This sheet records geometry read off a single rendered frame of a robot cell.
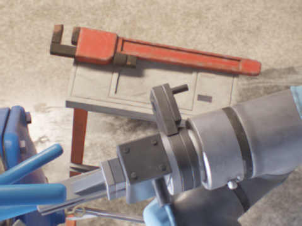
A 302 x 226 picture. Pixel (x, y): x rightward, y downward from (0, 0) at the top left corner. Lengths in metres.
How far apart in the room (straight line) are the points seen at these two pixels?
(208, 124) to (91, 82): 0.72
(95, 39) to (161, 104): 0.70
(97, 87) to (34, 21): 1.40
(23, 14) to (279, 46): 1.05
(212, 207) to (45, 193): 0.41
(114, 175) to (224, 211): 0.19
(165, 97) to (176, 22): 2.04
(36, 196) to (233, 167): 0.33
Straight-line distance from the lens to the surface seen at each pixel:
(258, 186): 0.91
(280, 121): 0.80
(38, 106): 2.72
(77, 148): 1.71
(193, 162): 0.78
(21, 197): 0.51
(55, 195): 0.51
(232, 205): 0.90
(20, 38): 2.83
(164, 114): 0.80
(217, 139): 0.78
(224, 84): 1.50
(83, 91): 1.48
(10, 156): 1.52
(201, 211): 0.88
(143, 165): 0.74
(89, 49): 1.47
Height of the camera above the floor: 2.58
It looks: 73 degrees down
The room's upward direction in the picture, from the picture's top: 6 degrees clockwise
